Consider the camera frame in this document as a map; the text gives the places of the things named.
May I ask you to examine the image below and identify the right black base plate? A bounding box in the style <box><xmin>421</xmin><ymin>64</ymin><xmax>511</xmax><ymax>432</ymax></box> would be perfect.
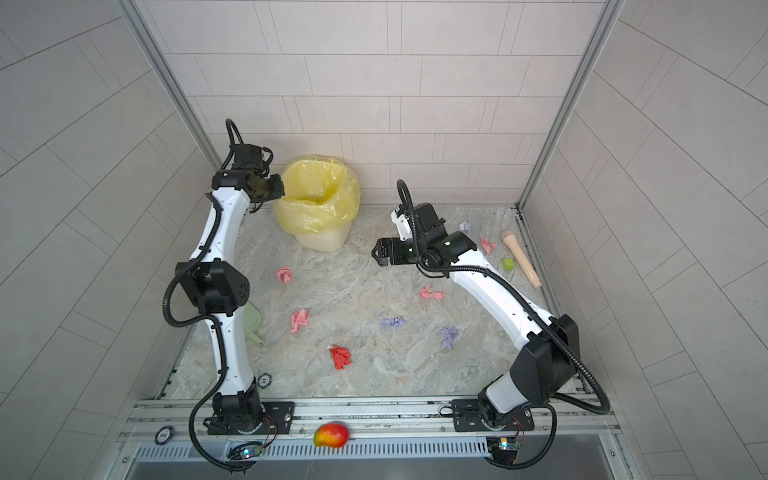
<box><xmin>449</xmin><ymin>398</ymin><xmax>535</xmax><ymax>432</ymax></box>

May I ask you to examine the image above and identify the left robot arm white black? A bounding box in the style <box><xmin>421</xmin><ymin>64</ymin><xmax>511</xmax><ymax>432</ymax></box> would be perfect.
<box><xmin>162</xmin><ymin>119</ymin><xmax>285</xmax><ymax>435</ymax></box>

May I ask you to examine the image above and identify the left circuit board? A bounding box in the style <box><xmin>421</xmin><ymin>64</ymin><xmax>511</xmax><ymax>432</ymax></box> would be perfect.
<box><xmin>227</xmin><ymin>442</ymin><xmax>264</xmax><ymax>461</ymax></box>

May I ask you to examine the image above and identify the red yellow mango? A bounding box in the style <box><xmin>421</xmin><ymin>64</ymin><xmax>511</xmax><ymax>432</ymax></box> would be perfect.
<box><xmin>313</xmin><ymin>423</ymin><xmax>350</xmax><ymax>449</ymax></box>

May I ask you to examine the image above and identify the aluminium rail frame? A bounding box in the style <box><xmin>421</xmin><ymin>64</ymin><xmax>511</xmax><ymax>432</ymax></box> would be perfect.
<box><xmin>104</xmin><ymin>396</ymin><xmax>640</xmax><ymax>479</ymax></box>

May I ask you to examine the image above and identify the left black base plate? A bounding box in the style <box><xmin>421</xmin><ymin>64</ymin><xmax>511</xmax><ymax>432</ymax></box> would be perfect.
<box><xmin>203</xmin><ymin>398</ymin><xmax>295</xmax><ymax>436</ymax></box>

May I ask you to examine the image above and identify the purple paper scrap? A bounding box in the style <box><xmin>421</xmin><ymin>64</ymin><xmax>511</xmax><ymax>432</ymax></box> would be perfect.
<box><xmin>441</xmin><ymin>327</ymin><xmax>460</xmax><ymax>350</ymax></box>
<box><xmin>380</xmin><ymin>317</ymin><xmax>405</xmax><ymax>327</ymax></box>

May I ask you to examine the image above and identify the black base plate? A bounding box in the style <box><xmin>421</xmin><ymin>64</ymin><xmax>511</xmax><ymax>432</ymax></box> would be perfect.
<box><xmin>203</xmin><ymin>398</ymin><xmax>295</xmax><ymax>436</ymax></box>
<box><xmin>449</xmin><ymin>398</ymin><xmax>535</xmax><ymax>432</ymax></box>

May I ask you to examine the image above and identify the red paper scrap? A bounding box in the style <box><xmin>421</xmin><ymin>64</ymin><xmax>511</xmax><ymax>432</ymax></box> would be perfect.
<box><xmin>329</xmin><ymin>345</ymin><xmax>352</xmax><ymax>370</ymax></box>

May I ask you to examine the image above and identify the white bin yellow bag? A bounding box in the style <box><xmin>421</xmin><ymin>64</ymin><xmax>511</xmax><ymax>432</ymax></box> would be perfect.
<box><xmin>274</xmin><ymin>155</ymin><xmax>361</xmax><ymax>253</ymax></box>

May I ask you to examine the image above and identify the circuit board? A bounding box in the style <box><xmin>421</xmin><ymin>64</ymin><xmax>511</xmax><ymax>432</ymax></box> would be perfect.
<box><xmin>486</xmin><ymin>437</ymin><xmax>520</xmax><ymax>465</ymax></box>
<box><xmin>227</xmin><ymin>442</ymin><xmax>264</xmax><ymax>461</ymax></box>

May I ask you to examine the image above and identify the light green dustpan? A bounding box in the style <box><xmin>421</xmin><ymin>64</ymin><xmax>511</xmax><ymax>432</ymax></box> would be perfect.
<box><xmin>243</xmin><ymin>302</ymin><xmax>265</xmax><ymax>347</ymax></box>

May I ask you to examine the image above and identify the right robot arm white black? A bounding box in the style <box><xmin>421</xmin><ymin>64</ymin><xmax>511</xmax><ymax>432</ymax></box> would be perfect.
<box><xmin>372</xmin><ymin>180</ymin><xmax>611</xmax><ymax>429</ymax></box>

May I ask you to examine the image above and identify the beige wooden rolling pin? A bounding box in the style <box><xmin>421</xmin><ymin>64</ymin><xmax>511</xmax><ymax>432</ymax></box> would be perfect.
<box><xmin>501</xmin><ymin>230</ymin><xmax>542</xmax><ymax>288</ymax></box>

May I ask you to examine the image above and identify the pink paper scrap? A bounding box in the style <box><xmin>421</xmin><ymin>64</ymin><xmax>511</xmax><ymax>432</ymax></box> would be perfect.
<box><xmin>481</xmin><ymin>239</ymin><xmax>497</xmax><ymax>255</ymax></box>
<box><xmin>419</xmin><ymin>285</ymin><xmax>445</xmax><ymax>300</ymax></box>
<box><xmin>290</xmin><ymin>309</ymin><xmax>309</xmax><ymax>334</ymax></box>
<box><xmin>275</xmin><ymin>267</ymin><xmax>293</xmax><ymax>284</ymax></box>

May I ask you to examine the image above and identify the right circuit board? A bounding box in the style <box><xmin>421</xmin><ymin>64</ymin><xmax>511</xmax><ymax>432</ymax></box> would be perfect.
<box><xmin>486</xmin><ymin>437</ymin><xmax>520</xmax><ymax>465</ymax></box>

